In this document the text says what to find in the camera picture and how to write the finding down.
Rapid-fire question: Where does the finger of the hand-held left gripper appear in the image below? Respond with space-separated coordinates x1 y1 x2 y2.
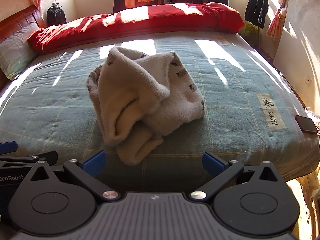
0 141 18 155
0 151 58 168

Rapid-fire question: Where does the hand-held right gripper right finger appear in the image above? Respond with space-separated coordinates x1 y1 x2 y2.
190 151 285 202

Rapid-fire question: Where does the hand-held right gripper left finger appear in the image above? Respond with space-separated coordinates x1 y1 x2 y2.
30 150 121 202

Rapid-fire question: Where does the white fuzzy sweater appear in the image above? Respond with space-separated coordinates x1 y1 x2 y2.
86 46 206 167

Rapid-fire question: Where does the green plaid bed sheet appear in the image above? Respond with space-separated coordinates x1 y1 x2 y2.
0 31 320 182

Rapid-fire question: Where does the green plaid pillow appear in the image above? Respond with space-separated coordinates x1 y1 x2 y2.
0 22 38 81

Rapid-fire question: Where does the red smartphone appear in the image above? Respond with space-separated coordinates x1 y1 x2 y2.
295 114 319 134

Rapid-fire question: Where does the wooden headboard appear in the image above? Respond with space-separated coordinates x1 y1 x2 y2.
0 5 46 90

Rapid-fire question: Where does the yellow green bag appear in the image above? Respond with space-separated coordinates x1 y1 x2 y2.
239 21 261 46

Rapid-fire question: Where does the black backpack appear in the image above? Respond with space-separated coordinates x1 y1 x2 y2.
47 2 67 27

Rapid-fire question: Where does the red quilt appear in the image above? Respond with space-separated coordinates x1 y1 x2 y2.
26 2 245 55

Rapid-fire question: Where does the black hanging jacket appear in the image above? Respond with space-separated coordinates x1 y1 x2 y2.
244 0 269 29

